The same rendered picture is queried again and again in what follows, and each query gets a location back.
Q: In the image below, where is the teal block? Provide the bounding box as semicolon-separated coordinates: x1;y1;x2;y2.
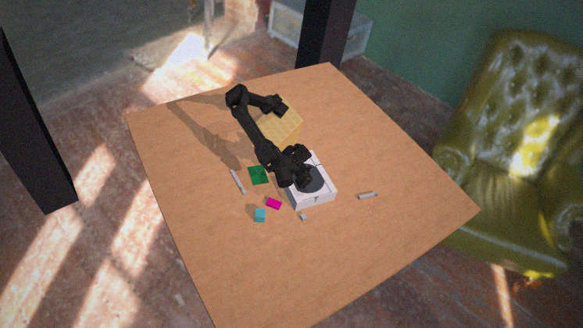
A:
255;209;266;223

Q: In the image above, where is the magenta rectangular block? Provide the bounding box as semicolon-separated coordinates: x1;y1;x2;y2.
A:
266;198;282;210

